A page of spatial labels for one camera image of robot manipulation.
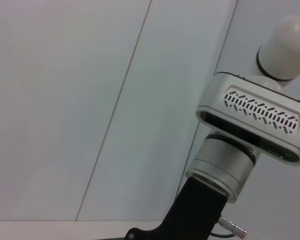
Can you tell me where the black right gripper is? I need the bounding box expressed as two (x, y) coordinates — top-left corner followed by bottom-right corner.
(124, 177), (228, 240)

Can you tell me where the right gripper cable with plug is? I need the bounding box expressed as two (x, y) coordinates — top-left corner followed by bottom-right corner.
(209, 216), (249, 239)

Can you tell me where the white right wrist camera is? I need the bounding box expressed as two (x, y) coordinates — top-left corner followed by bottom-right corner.
(195, 71), (300, 166)

